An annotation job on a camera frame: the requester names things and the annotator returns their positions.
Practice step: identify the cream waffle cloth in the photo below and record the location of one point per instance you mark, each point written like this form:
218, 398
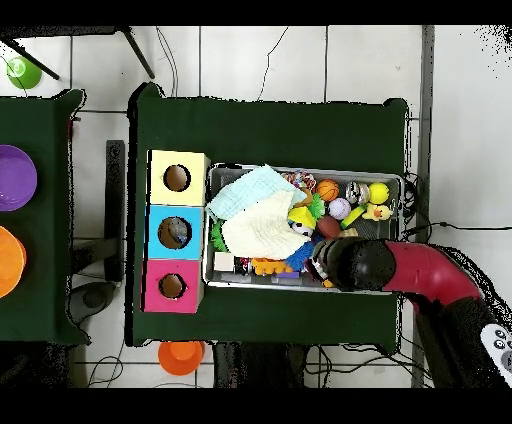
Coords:
260, 232

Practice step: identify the orange cup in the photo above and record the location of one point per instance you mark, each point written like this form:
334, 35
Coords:
180, 358

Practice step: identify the orange toy brick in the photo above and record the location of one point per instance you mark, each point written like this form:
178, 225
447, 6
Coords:
270, 266

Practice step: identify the yellow plush duck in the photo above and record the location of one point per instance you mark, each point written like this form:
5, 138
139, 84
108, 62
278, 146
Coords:
376, 212

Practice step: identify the light blue waffle cloth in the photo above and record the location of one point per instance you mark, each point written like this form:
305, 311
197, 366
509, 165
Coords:
248, 192

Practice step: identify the blue spiky ball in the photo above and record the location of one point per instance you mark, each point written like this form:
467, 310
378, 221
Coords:
300, 258

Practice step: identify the orange toy basketball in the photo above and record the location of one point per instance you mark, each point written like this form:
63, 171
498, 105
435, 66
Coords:
327, 190

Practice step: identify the black floor stand base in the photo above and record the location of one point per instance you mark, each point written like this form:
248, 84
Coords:
114, 200

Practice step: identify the orange bowl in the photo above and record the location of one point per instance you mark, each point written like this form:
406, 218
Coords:
10, 260

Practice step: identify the black camera tripod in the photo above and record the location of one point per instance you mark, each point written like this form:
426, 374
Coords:
138, 54

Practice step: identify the yellow wedge block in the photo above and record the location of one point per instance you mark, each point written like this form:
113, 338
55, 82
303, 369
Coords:
302, 216

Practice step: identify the dark green tablecloth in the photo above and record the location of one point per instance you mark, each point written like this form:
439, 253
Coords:
280, 132
44, 280

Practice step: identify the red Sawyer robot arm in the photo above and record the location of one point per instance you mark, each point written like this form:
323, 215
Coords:
424, 272

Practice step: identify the silver mesh bin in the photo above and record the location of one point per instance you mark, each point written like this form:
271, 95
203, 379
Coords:
220, 176

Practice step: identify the purple bowl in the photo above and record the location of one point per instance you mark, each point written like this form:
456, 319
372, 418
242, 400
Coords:
16, 178

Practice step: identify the white toy baseball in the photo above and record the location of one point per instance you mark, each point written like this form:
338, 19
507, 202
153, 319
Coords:
340, 208

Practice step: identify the green cup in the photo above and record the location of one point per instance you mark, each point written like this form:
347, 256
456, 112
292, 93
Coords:
24, 74

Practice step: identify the brown ball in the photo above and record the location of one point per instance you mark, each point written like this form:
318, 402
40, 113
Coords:
328, 226

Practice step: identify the wooden box with three holes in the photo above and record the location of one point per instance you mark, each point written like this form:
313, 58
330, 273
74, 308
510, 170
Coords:
194, 240

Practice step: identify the yellow ball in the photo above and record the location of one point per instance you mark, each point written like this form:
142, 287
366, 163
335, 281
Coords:
378, 192

